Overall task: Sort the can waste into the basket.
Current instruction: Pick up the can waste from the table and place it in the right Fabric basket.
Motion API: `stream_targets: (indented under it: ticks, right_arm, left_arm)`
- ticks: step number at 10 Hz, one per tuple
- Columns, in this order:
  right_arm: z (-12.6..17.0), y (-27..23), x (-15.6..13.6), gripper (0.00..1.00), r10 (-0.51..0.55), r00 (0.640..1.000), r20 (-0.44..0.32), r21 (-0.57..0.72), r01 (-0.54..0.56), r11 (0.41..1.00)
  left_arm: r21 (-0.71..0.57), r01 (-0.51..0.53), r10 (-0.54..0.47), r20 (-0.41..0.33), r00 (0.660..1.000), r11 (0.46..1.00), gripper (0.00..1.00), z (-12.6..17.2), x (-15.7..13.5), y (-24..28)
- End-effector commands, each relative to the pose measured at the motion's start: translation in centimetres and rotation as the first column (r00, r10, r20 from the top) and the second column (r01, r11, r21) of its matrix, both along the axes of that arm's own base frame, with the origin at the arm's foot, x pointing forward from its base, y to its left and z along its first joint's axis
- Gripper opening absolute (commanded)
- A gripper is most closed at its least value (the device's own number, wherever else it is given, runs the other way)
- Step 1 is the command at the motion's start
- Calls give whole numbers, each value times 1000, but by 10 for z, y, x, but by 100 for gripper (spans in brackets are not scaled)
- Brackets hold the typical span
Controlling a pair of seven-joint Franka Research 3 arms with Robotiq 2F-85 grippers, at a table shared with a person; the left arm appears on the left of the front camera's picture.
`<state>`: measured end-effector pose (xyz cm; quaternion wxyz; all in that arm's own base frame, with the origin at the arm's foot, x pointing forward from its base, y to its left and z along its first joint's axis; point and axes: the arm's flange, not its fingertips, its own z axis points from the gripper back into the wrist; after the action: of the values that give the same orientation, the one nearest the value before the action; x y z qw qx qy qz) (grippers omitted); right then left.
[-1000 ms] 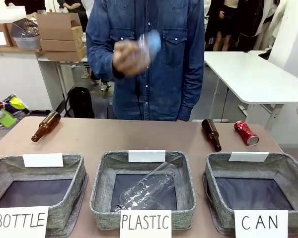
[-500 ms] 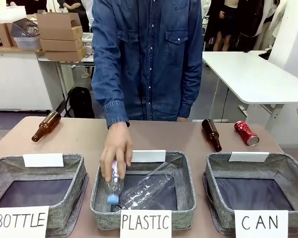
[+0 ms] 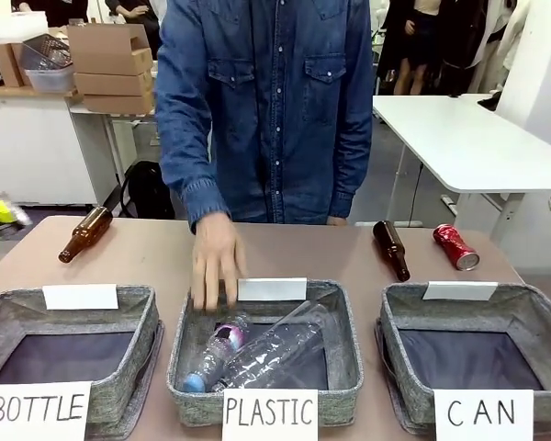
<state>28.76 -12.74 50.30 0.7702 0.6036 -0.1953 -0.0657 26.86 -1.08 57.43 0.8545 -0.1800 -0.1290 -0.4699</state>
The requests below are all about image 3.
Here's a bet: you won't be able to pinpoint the dark wire basket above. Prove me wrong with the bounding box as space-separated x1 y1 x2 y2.
20 34 74 71

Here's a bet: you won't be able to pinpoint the white desk with boxes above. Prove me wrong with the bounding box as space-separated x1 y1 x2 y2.
0 85 158 208

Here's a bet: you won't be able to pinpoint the white paper sign CAN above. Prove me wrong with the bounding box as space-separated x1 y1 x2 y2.
433 389 534 441

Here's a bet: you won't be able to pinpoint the background person black skirt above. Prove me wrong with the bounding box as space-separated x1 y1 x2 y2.
377 0 443 96

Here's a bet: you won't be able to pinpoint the brown glass bottle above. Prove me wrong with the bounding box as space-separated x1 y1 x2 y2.
57 205 114 266
372 220 411 283

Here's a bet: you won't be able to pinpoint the background person black coat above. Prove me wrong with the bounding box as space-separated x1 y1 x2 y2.
439 0 504 96

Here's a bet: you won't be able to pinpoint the grey fabric basket can label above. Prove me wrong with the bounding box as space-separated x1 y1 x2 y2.
375 280 551 437

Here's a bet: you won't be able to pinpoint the large clear plastic bottle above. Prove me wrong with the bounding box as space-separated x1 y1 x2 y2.
210 300 339 392

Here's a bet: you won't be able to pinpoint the white paper sign BOTTLE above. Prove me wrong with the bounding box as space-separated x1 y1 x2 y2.
0 380 93 441

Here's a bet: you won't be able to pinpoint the black backpack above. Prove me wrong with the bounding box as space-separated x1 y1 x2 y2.
118 160 176 221

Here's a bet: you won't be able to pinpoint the white paper sign PLASTIC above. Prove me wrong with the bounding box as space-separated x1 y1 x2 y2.
221 388 319 441

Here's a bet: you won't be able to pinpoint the grey fabric basket bottle label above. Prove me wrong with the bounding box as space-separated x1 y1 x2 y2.
0 284 165 441

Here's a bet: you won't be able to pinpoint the flat cardboard box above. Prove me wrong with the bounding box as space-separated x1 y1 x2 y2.
80 91 157 114
73 71 155 96

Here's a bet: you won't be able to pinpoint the small plastic bottle blue cap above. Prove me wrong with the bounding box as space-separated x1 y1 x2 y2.
183 314 258 393

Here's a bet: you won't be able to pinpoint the grey fabric basket plastic label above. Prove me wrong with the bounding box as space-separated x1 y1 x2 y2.
166 277 365 428

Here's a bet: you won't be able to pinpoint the clear plastic bin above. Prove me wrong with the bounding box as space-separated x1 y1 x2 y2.
25 66 77 94

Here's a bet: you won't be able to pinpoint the person's torso denim shirt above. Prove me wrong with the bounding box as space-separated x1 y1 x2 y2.
154 0 376 226

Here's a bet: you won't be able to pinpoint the small cardboard box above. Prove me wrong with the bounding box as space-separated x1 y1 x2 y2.
0 41 32 88

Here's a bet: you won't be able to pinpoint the person's right hand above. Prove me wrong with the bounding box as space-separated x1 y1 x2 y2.
190 214 252 311

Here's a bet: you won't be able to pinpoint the background person dark clothes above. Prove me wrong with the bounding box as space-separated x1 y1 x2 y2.
104 0 163 60

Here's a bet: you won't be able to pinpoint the person's right forearm denim sleeve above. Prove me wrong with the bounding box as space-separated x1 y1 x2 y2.
161 109 234 234

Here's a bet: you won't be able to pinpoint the blank white card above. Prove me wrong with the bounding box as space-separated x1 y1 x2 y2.
422 280 499 301
42 284 119 311
236 277 308 302

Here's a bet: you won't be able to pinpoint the open large cardboard box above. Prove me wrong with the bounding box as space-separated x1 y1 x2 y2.
66 22 154 75

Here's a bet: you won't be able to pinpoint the crushed red can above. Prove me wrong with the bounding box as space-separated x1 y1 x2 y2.
432 223 481 271

